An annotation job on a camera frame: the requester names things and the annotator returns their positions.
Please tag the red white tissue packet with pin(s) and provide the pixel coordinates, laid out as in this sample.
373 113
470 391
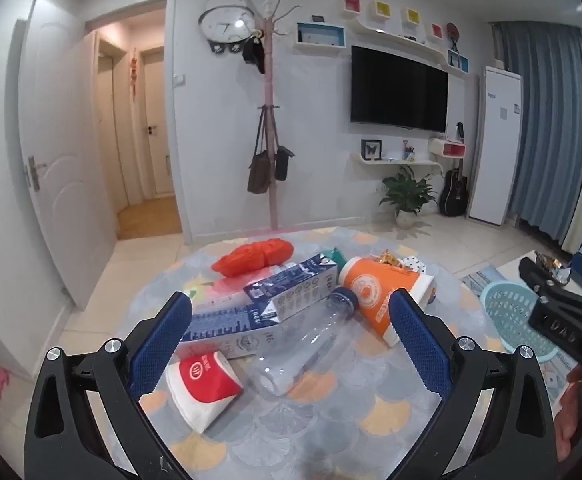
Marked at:
206 377

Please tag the white hallway door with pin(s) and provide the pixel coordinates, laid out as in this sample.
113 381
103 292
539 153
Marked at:
158 100

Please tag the shiny wrapper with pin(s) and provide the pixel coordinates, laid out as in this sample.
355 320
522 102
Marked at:
553 267

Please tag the butterfly picture frame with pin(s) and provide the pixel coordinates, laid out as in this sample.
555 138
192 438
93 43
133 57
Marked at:
371 150

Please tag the blue white milk carton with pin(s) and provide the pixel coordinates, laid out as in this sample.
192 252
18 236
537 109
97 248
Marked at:
296 285

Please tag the teal plastic basket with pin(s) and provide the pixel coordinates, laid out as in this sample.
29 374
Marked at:
511 310

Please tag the white standing air conditioner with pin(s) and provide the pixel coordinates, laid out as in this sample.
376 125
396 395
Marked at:
496 150

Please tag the black wall television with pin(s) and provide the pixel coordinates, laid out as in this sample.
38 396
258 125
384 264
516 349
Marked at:
398 87

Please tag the blue wall cube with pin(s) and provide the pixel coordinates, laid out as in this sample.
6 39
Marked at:
458 61

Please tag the blue curtain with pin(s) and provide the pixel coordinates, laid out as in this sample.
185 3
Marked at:
546 135

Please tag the orange-red crumpled bag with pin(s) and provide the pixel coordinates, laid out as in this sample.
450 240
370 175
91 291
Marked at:
253 256

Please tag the potted green plant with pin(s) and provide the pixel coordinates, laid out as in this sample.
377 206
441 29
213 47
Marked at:
407 192

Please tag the curved white wall shelf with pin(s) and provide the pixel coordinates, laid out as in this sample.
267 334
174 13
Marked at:
401 42

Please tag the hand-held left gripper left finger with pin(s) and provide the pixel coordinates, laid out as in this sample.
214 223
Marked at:
158 350

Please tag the small black bag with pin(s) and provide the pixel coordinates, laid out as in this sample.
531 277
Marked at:
282 162

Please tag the gold snack wrapper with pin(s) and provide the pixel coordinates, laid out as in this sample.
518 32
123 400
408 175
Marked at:
390 259

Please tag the red hanging ornament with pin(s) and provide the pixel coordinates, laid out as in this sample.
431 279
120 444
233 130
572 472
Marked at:
134 72

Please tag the yellow wall cube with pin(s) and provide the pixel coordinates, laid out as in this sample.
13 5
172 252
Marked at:
412 16
382 9

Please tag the clear plastic bottle blue cap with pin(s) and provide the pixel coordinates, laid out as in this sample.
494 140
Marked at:
301 345

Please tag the black acoustic guitar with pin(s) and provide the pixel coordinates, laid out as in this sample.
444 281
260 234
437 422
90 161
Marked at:
453 192

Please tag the round fan-patterned rug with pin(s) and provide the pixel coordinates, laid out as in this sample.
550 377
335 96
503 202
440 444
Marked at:
321 415

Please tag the red wall cube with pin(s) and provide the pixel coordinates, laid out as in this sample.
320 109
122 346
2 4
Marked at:
352 5
436 31

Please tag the long blue white carton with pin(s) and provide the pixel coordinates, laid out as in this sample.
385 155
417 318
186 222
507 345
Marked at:
231 327

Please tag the white open door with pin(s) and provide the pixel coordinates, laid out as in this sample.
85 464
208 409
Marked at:
61 135

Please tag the white blue box shelf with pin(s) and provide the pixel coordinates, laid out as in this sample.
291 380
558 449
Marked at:
321 36

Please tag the large orange paper cup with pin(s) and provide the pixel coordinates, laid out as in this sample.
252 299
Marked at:
371 290

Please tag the low white wall shelf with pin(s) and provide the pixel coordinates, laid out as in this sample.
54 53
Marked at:
396 162

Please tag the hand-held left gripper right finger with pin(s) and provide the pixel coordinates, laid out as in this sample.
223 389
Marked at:
418 345

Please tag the brown shoulder bag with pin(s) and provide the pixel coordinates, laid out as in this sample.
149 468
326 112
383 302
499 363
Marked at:
260 175

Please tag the pink coat rack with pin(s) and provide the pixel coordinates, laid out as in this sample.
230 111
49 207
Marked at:
269 90

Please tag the red round paddle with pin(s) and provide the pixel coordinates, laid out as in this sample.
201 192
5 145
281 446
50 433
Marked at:
453 31

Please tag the white red wall box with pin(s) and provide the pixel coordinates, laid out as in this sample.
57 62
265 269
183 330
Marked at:
446 147

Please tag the person's right hand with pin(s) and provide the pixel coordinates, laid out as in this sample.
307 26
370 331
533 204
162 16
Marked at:
571 410

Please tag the white light switch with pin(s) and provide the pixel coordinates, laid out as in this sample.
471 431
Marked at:
179 79

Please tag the panda wall clock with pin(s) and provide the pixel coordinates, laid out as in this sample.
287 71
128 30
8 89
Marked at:
223 22

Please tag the desk pen holder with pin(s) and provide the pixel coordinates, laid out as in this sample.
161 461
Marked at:
408 152

